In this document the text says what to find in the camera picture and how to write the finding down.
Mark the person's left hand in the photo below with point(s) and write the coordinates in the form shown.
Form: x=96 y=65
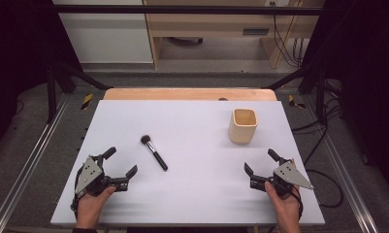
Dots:
x=89 y=210

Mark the black curtain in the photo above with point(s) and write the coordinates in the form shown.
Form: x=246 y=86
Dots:
x=366 y=81
x=17 y=48

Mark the beige square cup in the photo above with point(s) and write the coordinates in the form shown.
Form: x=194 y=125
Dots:
x=242 y=129

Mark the light wooden desk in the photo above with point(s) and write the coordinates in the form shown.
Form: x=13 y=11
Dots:
x=214 y=24

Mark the white cabinet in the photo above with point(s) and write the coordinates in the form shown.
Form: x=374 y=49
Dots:
x=108 y=35

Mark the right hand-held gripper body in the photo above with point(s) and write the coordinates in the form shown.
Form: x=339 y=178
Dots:
x=290 y=176

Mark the black item under desk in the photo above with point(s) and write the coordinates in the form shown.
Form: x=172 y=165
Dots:
x=185 y=40

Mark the black metal stand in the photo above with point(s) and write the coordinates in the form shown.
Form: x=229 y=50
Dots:
x=53 y=93
x=318 y=93

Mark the white board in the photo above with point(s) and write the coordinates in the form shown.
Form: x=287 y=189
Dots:
x=195 y=181

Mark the aluminium rail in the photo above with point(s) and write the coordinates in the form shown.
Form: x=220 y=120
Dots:
x=30 y=161
x=344 y=168

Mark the person's right hand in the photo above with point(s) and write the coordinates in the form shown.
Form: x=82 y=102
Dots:
x=287 y=210

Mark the yellow black tape marker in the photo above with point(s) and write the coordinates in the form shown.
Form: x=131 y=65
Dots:
x=87 y=101

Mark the black makeup brush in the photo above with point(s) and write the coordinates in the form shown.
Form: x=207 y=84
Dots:
x=156 y=155

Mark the black frame bar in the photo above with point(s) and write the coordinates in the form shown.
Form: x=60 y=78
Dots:
x=182 y=9

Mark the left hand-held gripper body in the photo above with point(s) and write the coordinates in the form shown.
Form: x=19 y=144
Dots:
x=89 y=174

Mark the wooden table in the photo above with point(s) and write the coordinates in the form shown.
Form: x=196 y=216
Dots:
x=182 y=94

